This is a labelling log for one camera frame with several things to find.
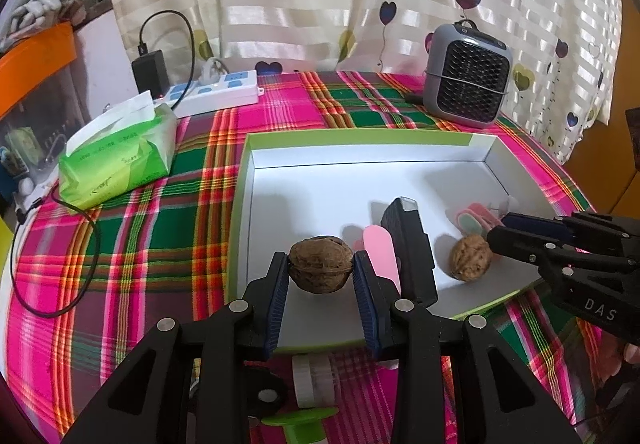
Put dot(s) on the large brown walnut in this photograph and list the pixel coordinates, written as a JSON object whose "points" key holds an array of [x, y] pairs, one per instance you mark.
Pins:
{"points": [[320, 266]]}

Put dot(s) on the person's right hand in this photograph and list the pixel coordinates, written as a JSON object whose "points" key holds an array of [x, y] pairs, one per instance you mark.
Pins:
{"points": [[632, 353]]}

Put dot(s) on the pink green plaid tablecloth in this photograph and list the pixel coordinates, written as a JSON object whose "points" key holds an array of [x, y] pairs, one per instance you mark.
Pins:
{"points": [[150, 264]]}

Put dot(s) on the small brown walnut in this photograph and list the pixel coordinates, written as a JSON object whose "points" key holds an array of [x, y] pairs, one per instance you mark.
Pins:
{"points": [[470, 258]]}

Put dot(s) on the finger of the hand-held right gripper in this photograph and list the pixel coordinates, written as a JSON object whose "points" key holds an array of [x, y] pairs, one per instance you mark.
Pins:
{"points": [[520, 244], [530, 223]]}

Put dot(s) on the wooden furniture panel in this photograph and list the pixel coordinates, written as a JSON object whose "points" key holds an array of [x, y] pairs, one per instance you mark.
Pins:
{"points": [[625, 123]]}

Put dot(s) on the black power adapter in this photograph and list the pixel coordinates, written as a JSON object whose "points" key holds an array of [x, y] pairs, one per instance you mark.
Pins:
{"points": [[150, 72]]}

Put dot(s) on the black rectangular device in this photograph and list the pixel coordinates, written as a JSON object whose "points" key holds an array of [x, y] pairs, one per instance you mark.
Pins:
{"points": [[410, 249]]}

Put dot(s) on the white cloth pile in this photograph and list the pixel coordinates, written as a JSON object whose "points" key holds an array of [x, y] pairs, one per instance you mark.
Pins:
{"points": [[35, 8]]}

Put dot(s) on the pink oval case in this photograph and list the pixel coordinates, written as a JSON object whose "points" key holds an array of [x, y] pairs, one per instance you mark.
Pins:
{"points": [[377, 249]]}

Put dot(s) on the orange-lidded storage bin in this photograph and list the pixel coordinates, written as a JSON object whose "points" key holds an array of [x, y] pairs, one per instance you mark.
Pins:
{"points": [[35, 58]]}

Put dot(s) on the grey mini heater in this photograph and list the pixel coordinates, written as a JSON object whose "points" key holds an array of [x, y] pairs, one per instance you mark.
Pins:
{"points": [[467, 73]]}

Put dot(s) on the white power strip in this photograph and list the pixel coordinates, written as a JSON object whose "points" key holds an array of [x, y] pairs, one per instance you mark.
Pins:
{"points": [[220, 91]]}

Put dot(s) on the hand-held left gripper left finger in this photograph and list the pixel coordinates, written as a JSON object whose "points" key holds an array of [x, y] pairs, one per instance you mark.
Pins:
{"points": [[277, 304]]}

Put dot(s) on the green and white suction holder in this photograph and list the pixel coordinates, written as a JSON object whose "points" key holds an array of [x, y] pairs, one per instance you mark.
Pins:
{"points": [[300, 424]]}

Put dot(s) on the green cardboard box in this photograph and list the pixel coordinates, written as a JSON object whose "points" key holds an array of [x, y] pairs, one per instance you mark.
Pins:
{"points": [[325, 179]]}

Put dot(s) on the black bear-shaped pad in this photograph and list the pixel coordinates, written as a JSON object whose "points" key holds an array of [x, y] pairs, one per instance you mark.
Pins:
{"points": [[265, 389]]}

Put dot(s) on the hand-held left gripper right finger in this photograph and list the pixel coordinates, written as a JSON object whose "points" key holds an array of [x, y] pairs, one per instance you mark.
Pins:
{"points": [[367, 309]]}

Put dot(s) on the small white round container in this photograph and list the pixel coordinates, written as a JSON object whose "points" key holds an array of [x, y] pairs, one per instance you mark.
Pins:
{"points": [[312, 381]]}

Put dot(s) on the green tissue pack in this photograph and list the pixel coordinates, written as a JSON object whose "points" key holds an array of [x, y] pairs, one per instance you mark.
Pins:
{"points": [[120, 158]]}

